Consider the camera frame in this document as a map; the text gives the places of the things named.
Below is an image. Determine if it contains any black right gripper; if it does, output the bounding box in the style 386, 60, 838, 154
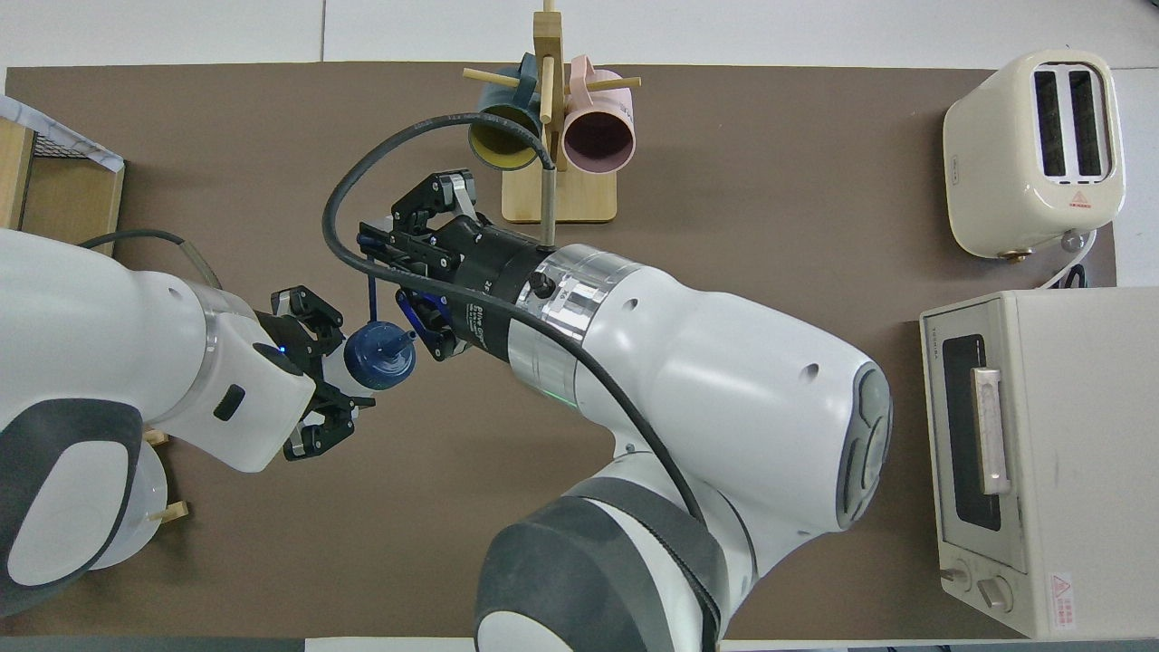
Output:
358, 169, 549, 361

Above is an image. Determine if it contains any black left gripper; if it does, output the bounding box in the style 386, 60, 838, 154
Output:
254, 285, 377, 461

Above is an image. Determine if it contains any blue-capped translucent squeeze bottle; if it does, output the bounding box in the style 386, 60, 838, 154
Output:
326, 237, 426, 392

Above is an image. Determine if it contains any wooden plate rack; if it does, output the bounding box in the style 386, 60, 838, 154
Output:
145, 430, 189, 524

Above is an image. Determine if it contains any pale grey plate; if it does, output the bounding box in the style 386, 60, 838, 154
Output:
91, 444, 169, 570

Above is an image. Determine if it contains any dark teal mug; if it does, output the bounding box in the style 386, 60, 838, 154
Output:
467, 53, 544, 173

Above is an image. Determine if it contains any wooden mug tree stand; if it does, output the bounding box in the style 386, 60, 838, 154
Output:
462, 0, 642, 225

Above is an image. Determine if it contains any pink mug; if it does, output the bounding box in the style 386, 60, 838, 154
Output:
561, 54, 637, 177

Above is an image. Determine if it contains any wooden shelf unit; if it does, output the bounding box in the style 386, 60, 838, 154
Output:
0, 122, 126, 253

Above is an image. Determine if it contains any brown table mat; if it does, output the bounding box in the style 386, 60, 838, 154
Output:
0, 62, 1116, 639

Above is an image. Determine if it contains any cream two-slot toaster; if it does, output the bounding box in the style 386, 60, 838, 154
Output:
942, 50, 1126, 261

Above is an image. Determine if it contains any white toaster oven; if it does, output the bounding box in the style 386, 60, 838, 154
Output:
919, 288, 1159, 639

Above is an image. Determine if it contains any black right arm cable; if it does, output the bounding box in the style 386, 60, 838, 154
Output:
322, 112, 707, 526

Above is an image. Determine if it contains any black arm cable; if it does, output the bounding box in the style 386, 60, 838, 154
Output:
322, 112, 707, 526
80, 229, 223, 291

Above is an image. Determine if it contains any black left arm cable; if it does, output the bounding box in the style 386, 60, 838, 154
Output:
80, 229, 223, 291

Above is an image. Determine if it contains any black wire basket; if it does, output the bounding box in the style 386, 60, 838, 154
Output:
32, 127, 91, 162

